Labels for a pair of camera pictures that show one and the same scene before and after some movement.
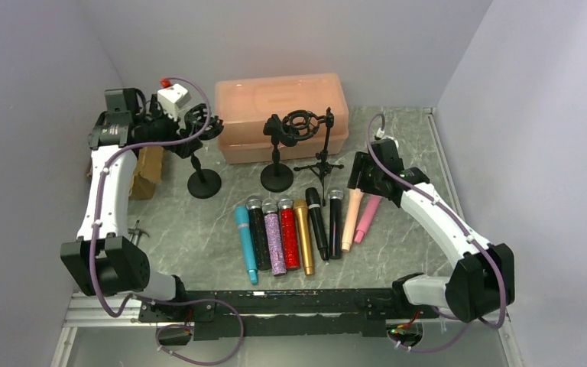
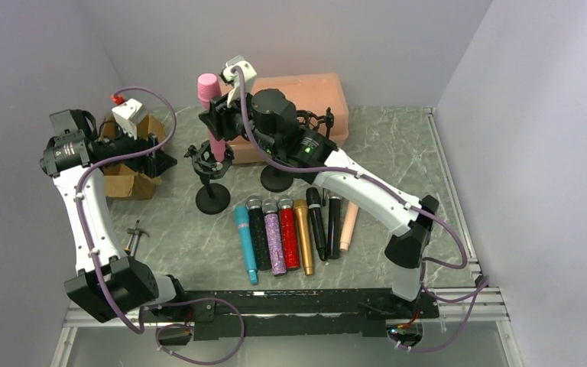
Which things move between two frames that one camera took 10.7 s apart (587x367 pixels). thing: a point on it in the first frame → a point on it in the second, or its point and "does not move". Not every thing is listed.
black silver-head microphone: x=335 y=222 does not move
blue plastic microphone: x=243 y=218 does not move
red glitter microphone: x=290 y=232 does not move
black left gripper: x=184 y=134 → x=150 y=159
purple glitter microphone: x=270 y=207 does not move
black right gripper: x=360 y=172 → x=218 y=122
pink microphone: x=368 y=217 → x=207 y=87
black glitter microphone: x=254 y=203 does not move
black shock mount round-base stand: x=205 y=183 → x=212 y=198
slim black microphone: x=314 y=204 does not move
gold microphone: x=302 y=212 does not move
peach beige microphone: x=354 y=200 does not move
